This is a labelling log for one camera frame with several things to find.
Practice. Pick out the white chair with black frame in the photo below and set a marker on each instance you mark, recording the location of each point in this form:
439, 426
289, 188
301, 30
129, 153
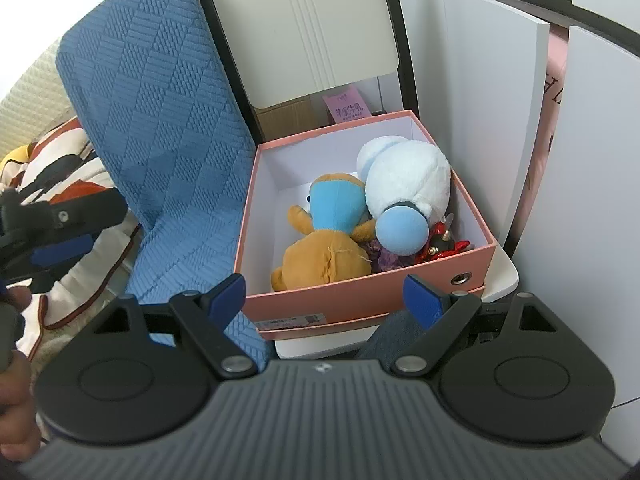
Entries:
310, 35

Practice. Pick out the brown plush bear blue scarf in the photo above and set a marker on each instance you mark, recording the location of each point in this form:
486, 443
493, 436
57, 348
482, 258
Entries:
320, 255

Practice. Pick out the pink printed carton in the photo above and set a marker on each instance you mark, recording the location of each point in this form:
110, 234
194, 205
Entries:
346, 104

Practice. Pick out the person's left hand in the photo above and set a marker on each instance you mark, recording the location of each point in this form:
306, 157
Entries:
17, 400

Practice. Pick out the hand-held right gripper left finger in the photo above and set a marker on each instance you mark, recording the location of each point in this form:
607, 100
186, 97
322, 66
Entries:
227, 300

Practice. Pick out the red black cream striped blanket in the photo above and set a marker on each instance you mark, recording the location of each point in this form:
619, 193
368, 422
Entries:
80, 180

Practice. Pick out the black curved tube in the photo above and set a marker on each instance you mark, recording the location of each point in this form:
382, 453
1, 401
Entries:
525, 7

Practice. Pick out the white and blue plush toy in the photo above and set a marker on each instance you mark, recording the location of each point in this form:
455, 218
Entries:
405, 180

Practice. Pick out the beige quilted bed cover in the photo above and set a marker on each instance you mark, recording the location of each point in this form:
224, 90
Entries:
35, 90

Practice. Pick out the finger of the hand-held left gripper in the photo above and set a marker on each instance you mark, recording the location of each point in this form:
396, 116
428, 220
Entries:
62, 216
60, 251

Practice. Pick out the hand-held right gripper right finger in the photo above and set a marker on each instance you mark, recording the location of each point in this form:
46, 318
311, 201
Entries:
422, 305

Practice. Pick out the brown cardboard box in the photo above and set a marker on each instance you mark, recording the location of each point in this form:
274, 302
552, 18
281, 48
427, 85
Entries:
285, 117

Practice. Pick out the red and black figurine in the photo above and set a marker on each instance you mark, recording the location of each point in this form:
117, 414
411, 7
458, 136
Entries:
442, 245

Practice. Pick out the white wardrobe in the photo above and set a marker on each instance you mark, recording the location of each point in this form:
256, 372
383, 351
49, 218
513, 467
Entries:
590, 160

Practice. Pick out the pink storage box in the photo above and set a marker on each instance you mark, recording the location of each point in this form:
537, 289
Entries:
360, 292

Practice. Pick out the yellow plush toy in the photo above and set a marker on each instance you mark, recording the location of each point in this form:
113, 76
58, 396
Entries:
15, 156

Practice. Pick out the blue textured chair cover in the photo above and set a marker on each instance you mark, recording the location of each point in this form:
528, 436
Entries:
150, 125

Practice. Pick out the pink paper bag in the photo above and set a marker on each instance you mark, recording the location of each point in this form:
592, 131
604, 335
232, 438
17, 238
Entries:
552, 110

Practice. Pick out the pink purple small toy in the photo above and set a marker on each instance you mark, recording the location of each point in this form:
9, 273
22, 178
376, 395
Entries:
387, 259

